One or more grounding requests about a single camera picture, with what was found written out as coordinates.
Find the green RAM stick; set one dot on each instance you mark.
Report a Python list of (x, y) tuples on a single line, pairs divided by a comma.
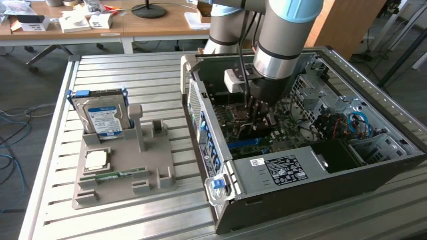
[(116, 174)]

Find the silver CPU chip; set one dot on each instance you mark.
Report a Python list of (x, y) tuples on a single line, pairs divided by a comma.
[(96, 160)]

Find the black open PC case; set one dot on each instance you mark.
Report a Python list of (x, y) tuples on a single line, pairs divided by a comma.
[(334, 195)]

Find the black and white box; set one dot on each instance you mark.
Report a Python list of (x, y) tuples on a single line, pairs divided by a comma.
[(33, 23)]

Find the grey plastic parts rack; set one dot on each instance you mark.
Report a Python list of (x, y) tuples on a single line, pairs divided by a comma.
[(133, 162)]

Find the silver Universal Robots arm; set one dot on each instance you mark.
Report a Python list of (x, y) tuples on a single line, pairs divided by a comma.
[(287, 30)]

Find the metal disk bay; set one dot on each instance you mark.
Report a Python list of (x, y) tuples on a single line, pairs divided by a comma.
[(380, 150)]

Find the black lamp base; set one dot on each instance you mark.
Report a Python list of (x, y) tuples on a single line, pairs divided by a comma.
[(148, 11)]

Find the chipset heatsink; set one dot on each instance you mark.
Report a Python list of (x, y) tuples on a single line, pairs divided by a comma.
[(280, 147)]

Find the grey cup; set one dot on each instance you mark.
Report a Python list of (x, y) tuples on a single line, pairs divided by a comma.
[(53, 2)]

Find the hard disk with blue caddy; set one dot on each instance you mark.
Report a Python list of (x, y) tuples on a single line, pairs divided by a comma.
[(103, 117)]

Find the CPU socket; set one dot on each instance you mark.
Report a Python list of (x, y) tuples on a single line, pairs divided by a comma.
[(236, 113)]

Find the stack of white papers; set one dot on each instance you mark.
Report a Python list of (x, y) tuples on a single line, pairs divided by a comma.
[(196, 22)]

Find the green motherboard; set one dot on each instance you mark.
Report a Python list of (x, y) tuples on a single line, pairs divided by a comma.
[(290, 135)]

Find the wooden desk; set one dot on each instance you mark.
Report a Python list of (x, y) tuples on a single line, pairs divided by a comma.
[(49, 35)]

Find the small white box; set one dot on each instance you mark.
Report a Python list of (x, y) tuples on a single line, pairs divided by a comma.
[(100, 21)]

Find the wooden cabinet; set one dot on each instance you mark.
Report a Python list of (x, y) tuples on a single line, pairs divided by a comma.
[(343, 27)]

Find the grey power supply unit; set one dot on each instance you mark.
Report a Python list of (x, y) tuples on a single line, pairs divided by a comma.
[(267, 172)]

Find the black plastic shroud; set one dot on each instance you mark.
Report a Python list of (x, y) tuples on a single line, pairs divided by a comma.
[(336, 156)]

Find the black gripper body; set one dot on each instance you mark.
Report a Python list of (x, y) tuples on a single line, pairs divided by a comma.
[(270, 91)]

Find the orange tool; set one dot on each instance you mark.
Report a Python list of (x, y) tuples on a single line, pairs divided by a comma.
[(112, 10)]

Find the metal drive cage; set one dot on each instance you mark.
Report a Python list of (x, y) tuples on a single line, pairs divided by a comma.
[(308, 97)]

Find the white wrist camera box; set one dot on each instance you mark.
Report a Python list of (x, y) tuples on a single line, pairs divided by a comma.
[(235, 81)]

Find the white box with tape roll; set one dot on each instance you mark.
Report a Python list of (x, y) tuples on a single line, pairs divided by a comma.
[(75, 22)]

